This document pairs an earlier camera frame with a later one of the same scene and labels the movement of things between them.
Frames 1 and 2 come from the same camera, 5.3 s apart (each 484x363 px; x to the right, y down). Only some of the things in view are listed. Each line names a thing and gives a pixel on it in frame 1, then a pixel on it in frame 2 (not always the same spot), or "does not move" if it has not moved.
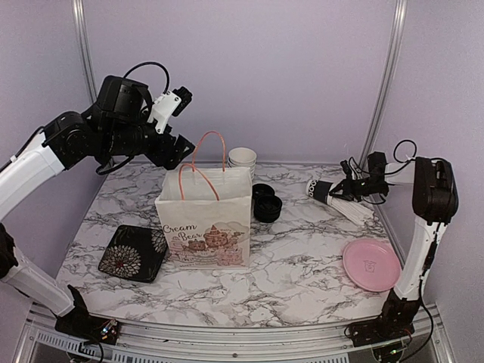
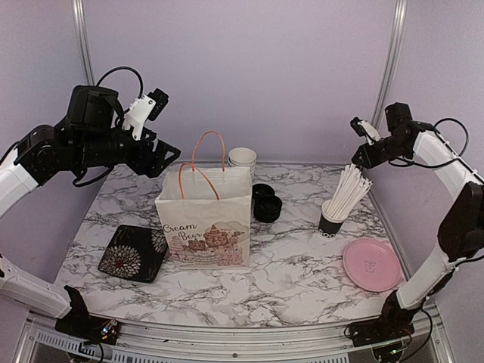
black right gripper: x=345 y=184 -> x=368 y=159
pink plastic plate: x=371 y=265 does not move
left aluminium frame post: x=79 y=10 does not move
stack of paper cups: x=243 y=157 does not move
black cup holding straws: x=318 y=189 -> x=329 y=225
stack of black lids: x=267 y=208 does not move
